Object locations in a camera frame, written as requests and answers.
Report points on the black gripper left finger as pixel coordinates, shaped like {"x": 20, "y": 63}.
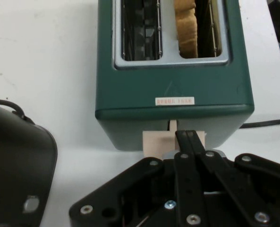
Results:
{"x": 187, "y": 177}

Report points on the black coffee machine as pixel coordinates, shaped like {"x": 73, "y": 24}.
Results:
{"x": 17, "y": 165}

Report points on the beige toaster lever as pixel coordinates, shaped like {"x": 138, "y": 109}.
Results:
{"x": 156, "y": 142}

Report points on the green two-slot toaster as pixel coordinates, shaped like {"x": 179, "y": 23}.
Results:
{"x": 172, "y": 87}

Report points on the toasted bread slice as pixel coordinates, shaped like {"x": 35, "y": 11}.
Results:
{"x": 186, "y": 30}

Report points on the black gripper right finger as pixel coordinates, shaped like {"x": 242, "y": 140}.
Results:
{"x": 248, "y": 189}

